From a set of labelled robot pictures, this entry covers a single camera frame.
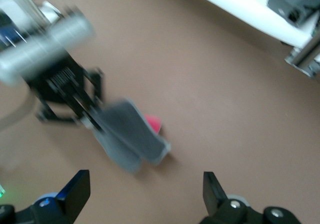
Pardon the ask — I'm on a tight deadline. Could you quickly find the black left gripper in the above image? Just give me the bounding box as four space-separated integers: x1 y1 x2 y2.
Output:
26 55 106 135

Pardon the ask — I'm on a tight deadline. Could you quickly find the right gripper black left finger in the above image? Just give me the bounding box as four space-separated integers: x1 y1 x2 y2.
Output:
0 170 91 224

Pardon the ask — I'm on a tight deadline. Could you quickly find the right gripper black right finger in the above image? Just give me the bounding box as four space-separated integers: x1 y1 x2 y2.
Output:
199 171 301 224

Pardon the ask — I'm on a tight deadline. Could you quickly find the grey towel with red underside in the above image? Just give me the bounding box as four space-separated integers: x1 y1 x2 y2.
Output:
91 98 173 175

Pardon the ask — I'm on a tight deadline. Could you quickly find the grey ribbed metal device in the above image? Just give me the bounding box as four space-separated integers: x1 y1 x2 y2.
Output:
266 0 320 26

